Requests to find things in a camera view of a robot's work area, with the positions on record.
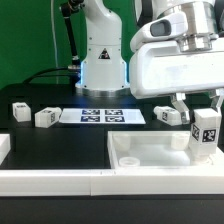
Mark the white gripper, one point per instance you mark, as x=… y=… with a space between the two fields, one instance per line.
x=160 y=68

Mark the white sheet with tag markers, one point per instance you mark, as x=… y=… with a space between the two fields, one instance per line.
x=102 y=116

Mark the white square table top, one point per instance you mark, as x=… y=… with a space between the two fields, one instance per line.
x=155 y=149

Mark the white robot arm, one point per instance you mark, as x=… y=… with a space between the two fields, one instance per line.
x=95 y=34

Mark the white left fence wall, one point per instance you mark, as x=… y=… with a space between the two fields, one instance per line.
x=5 y=146

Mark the white front fence wall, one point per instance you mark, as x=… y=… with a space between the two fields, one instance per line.
x=109 y=182

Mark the white fence wall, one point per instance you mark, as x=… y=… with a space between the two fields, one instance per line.
x=5 y=146
x=109 y=182

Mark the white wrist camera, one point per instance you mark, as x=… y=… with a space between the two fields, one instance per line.
x=169 y=27

